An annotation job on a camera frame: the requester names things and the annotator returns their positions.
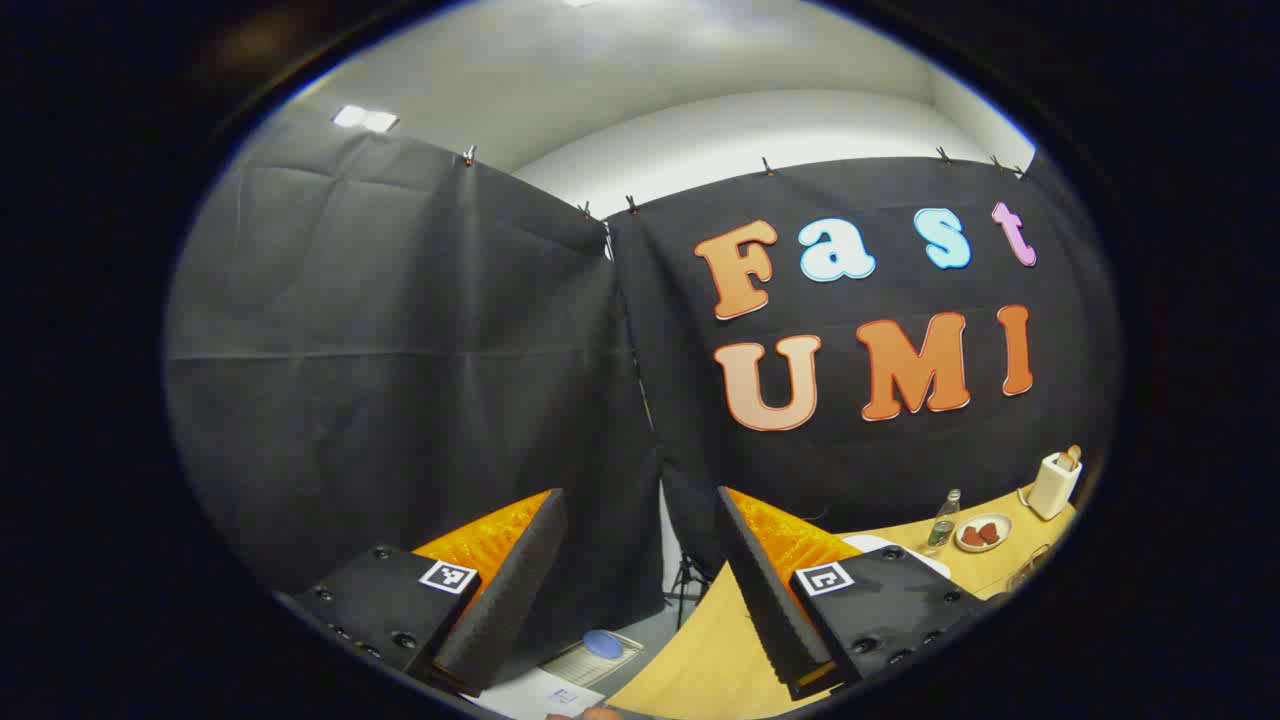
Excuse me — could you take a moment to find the white ceiling light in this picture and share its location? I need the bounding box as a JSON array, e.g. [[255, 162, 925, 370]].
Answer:
[[332, 104, 400, 134]]

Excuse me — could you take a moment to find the black tripod stand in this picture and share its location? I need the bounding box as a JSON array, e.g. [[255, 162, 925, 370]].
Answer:
[[665, 548, 713, 629]]

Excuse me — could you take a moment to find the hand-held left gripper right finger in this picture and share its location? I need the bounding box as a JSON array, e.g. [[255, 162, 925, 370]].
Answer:
[[716, 487, 1001, 701]]

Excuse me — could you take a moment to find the row of black cloth clips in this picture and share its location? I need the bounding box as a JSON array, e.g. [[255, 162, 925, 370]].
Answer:
[[462, 145, 1026, 219]]

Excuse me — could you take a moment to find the clear plastic water bottle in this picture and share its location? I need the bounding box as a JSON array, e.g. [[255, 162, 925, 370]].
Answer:
[[925, 489, 962, 550]]

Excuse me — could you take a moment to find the white round plate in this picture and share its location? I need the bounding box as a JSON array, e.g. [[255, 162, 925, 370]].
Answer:
[[954, 512, 1014, 555]]

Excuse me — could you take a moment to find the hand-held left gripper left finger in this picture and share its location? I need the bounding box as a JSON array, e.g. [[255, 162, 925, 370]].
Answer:
[[275, 488, 569, 698]]

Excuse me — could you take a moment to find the plain black side cloth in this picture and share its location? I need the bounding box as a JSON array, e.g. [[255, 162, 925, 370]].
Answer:
[[163, 100, 666, 641]]

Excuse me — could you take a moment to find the clear glass container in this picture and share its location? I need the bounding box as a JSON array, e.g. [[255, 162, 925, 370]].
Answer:
[[1008, 544, 1053, 593]]

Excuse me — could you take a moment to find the white toaster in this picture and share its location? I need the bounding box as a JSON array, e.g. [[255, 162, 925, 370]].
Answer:
[[1026, 450, 1084, 522]]

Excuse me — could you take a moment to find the black backdrop cloth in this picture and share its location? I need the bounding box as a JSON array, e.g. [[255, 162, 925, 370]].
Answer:
[[605, 150, 1121, 601]]

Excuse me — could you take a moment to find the white paper sheet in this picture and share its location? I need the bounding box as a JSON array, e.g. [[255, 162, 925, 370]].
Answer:
[[465, 668, 606, 720]]

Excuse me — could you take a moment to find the white rice cooker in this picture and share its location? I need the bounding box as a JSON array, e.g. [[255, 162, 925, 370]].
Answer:
[[840, 534, 952, 580]]

